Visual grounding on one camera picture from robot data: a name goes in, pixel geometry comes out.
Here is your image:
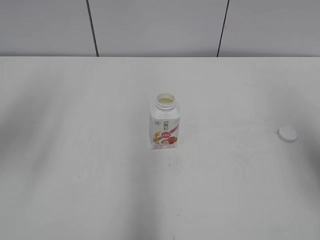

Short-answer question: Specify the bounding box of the white plastic bottle cap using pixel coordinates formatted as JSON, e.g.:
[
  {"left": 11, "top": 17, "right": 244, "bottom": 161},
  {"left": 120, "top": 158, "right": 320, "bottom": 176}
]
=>
[{"left": 277, "top": 126, "right": 298, "bottom": 143}]

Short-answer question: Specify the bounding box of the white yili changqing yogurt bottle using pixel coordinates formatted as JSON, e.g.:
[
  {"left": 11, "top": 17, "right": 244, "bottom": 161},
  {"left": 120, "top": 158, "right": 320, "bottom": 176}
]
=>
[{"left": 149, "top": 93, "right": 181, "bottom": 149}]

